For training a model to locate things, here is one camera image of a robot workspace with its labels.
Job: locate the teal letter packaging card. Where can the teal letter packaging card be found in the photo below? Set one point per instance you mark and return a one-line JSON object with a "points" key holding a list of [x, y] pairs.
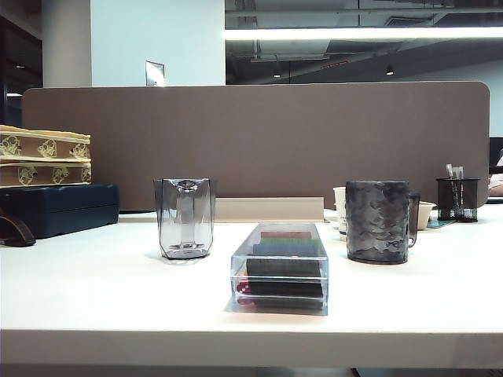
{"points": [[442, 224]]}

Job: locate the clear faceted glass tumbler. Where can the clear faceted glass tumbler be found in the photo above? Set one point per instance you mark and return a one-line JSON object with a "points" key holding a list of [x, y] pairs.
{"points": [[184, 220]]}

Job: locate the grey translucent textured mug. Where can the grey translucent textured mug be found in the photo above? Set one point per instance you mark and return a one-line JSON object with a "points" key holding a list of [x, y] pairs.
{"points": [[377, 224]]}

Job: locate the clear plastic rectangular box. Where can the clear plastic rectangular box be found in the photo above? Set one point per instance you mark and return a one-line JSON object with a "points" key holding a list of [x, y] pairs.
{"points": [[281, 271]]}

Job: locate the brown gold patterned box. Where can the brown gold patterned box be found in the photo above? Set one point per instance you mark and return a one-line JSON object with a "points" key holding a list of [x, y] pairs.
{"points": [[43, 143], [43, 174]]}

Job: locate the dark blue hard case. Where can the dark blue hard case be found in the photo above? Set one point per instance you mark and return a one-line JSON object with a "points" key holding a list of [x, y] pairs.
{"points": [[63, 210]]}

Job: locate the stack of coloured sheets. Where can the stack of coloured sheets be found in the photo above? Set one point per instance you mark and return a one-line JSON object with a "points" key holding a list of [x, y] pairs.
{"points": [[283, 267]]}

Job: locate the white paper cup blue print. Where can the white paper cup blue print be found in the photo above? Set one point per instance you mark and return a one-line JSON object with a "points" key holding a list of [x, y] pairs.
{"points": [[340, 212]]}

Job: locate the person in pink shirt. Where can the person in pink shirt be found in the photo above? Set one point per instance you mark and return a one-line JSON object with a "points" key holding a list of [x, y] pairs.
{"points": [[500, 165]]}

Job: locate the white ceiling strip light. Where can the white ceiling strip light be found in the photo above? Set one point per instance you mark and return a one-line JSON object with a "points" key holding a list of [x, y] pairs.
{"points": [[353, 33]]}

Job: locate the black mesh pen holder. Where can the black mesh pen holder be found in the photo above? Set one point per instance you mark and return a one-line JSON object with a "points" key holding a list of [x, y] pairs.
{"points": [[465, 200]]}

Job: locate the clear plastic pen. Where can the clear plastic pen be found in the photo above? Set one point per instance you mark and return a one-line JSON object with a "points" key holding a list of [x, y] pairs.
{"points": [[450, 172], [458, 173]]}

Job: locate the brown desk partition panel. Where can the brown desk partition panel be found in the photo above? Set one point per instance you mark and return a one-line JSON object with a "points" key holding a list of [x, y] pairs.
{"points": [[255, 141]]}

